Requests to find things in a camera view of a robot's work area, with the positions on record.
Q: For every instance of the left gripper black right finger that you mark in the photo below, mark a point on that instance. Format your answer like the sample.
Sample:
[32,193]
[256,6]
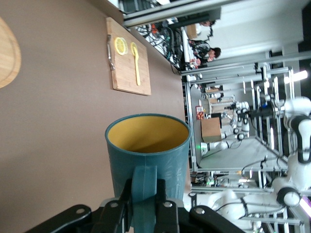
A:
[170,216]

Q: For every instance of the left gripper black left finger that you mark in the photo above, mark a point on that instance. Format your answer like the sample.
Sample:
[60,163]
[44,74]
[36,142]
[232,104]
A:
[111,216]

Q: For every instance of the teal cup yellow inside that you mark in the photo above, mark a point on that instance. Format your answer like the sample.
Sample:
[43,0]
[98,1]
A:
[145,165]

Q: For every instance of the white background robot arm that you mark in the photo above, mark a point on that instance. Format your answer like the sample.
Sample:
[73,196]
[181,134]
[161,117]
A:
[244,114]
[213,146]

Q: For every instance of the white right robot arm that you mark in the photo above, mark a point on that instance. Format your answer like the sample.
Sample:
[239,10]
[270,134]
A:
[303,174]

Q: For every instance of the wooden cup rack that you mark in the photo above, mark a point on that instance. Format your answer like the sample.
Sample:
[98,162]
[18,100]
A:
[8,55]

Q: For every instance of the cardboard box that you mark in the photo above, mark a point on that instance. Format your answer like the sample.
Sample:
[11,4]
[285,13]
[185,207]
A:
[211,129]

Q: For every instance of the red white sign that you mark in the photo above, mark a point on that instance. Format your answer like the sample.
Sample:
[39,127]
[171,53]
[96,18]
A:
[199,112]

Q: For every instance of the brown table cover sheet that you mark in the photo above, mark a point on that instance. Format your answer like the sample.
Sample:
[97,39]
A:
[60,121]

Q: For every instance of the bamboo cutting board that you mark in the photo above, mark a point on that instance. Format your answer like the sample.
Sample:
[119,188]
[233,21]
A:
[126,72]

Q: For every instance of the yellow plastic fork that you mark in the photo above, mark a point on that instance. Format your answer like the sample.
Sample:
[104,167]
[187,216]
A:
[137,70]

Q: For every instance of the person in black clothes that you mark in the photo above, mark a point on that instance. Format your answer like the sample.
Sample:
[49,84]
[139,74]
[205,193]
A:
[201,49]

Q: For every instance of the large aluminium frame beam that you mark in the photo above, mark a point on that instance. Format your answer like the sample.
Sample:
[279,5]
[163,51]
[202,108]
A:
[170,11]

